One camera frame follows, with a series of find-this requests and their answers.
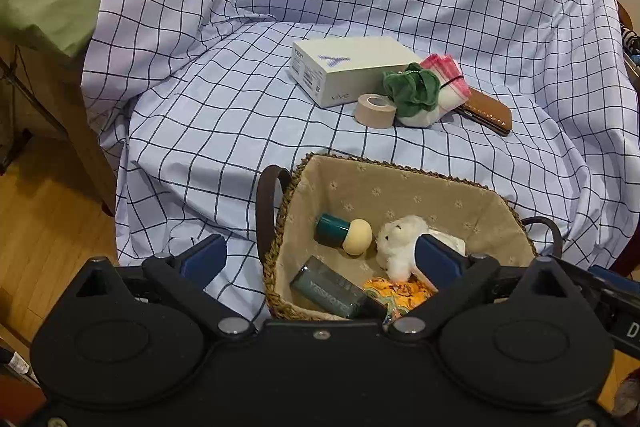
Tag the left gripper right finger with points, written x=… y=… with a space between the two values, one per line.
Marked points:
x=459 y=283

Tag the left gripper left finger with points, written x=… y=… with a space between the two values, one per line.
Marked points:
x=183 y=280

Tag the orange mesh pouch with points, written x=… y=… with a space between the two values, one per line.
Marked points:
x=398 y=298

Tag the white plush toy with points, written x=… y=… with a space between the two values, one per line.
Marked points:
x=395 y=245

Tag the teal and cream sponge applicator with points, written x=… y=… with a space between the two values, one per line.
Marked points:
x=353 y=237

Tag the black small device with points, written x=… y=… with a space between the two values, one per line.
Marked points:
x=331 y=292

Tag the woven basket beige lining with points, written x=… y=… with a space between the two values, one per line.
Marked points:
x=290 y=203

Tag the brown leather wallet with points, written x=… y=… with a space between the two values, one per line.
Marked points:
x=488 y=112

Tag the beige tape roll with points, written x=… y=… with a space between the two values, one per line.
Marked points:
x=375 y=111

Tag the pink white cloth bundle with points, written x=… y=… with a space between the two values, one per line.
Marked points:
x=453 y=89

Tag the green and white plush radish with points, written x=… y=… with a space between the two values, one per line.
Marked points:
x=415 y=92

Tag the white phone box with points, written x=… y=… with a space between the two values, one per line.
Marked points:
x=336 y=71

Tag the blue checked sheet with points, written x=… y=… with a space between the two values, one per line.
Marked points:
x=192 y=99

